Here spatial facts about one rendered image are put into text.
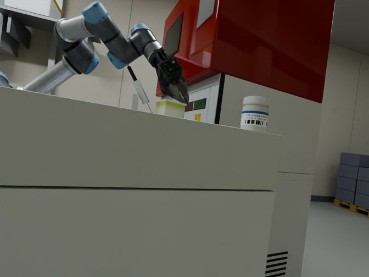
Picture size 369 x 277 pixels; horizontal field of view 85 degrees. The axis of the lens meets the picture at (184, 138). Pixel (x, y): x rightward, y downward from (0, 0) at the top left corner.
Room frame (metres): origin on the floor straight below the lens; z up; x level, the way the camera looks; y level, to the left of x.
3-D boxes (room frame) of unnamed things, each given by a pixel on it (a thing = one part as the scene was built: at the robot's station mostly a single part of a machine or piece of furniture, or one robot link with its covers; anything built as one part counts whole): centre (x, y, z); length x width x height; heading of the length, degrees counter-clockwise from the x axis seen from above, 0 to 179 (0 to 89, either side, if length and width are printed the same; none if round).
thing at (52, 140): (0.56, 0.10, 0.89); 0.62 x 0.35 x 0.14; 115
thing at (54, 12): (2.41, 1.97, 2.23); 0.46 x 0.38 x 0.26; 106
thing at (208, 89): (1.22, 0.05, 1.02); 0.81 x 0.03 x 0.40; 25
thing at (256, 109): (0.56, -0.19, 1.01); 0.07 x 0.07 x 0.10
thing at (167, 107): (0.64, 0.06, 1.00); 0.07 x 0.07 x 0.07; 34
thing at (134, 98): (0.69, 0.17, 1.03); 0.06 x 0.04 x 0.13; 115
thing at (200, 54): (1.35, -0.24, 1.52); 0.81 x 0.75 x 0.60; 25
